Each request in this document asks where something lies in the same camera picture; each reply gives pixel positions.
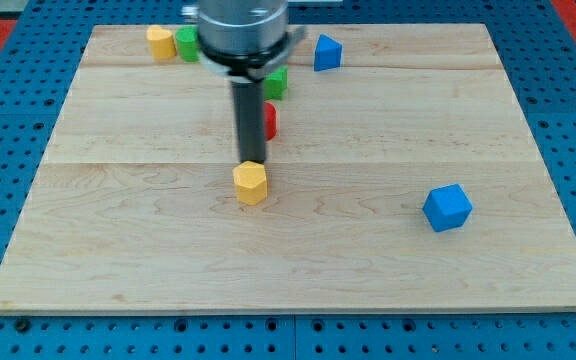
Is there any blue cube block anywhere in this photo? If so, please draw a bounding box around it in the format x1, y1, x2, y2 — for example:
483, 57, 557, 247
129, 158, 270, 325
422, 184, 473, 232

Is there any green round block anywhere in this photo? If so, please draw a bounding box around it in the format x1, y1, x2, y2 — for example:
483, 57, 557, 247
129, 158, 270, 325
175, 25, 199, 63

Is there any yellow pentagon block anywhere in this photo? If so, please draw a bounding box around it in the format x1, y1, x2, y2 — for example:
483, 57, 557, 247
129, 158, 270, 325
233, 161, 268, 205

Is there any green star block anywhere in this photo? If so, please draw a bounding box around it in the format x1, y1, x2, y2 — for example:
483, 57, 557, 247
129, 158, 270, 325
264, 66, 288, 100

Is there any blue triangle block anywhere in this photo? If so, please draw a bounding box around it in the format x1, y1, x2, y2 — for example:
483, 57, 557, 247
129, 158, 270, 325
313, 34, 343, 72

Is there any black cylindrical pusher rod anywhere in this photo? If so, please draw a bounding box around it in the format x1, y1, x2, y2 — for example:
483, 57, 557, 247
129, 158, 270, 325
231, 82, 267, 164

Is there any red star block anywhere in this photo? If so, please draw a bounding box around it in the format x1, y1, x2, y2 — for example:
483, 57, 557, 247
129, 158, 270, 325
264, 102, 277, 141

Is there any wooden board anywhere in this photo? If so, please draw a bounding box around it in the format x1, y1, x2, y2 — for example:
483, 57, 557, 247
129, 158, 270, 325
0, 24, 576, 316

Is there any yellow heart block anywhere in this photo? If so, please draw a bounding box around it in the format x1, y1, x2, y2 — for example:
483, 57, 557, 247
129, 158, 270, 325
146, 25, 177, 60

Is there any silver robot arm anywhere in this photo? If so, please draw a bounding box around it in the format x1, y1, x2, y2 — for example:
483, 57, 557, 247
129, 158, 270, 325
181, 0, 306, 164

